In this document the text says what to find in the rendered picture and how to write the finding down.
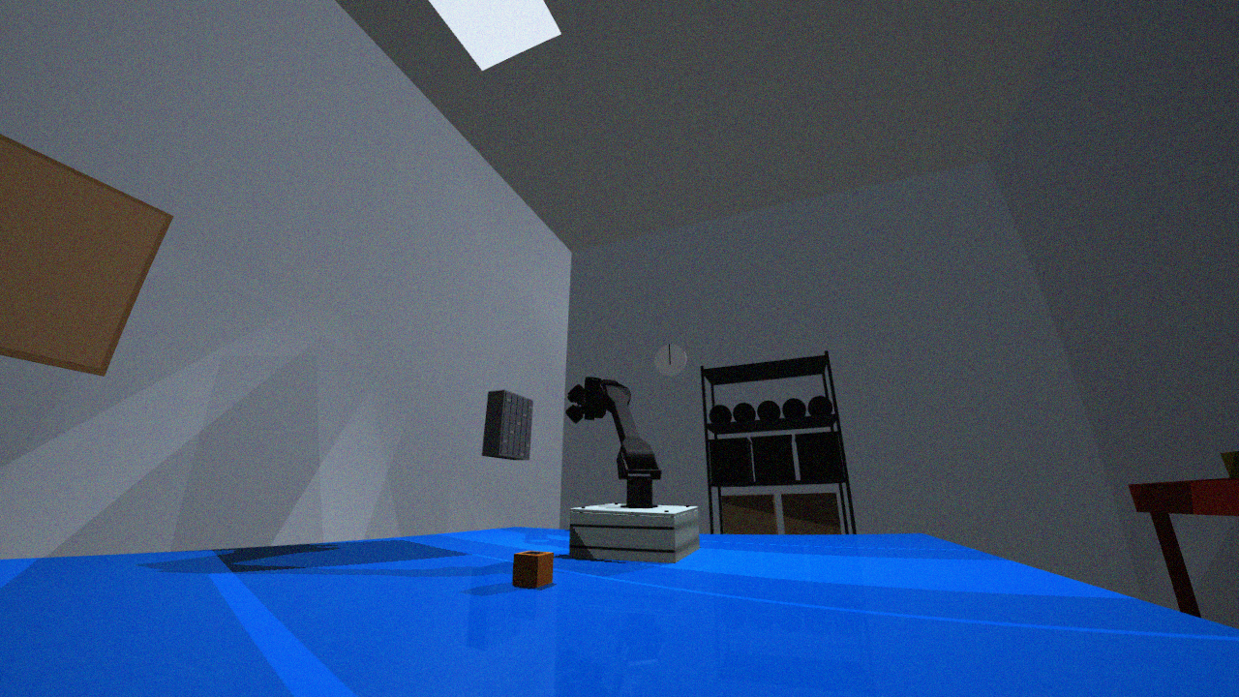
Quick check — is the orange block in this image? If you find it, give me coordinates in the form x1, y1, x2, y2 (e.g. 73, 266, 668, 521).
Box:
512, 551, 554, 588

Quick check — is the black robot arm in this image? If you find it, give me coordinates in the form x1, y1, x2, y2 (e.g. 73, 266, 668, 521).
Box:
567, 378, 662, 508

